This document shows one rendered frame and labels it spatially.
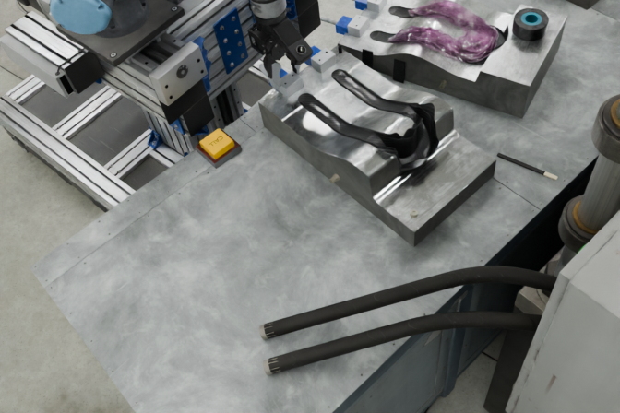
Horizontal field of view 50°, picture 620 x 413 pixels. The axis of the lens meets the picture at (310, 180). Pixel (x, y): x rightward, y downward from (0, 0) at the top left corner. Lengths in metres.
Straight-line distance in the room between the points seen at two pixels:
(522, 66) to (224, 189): 0.74
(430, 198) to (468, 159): 0.13
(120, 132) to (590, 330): 2.16
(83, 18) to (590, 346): 1.12
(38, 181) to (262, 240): 1.59
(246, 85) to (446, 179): 1.34
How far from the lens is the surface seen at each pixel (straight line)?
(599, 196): 1.12
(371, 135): 1.44
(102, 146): 2.59
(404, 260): 1.40
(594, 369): 0.72
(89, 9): 1.42
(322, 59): 1.62
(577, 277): 0.64
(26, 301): 2.58
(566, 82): 1.75
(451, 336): 1.69
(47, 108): 2.84
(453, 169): 1.46
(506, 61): 1.62
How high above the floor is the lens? 2.01
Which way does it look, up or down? 53 degrees down
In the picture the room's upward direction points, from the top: 10 degrees counter-clockwise
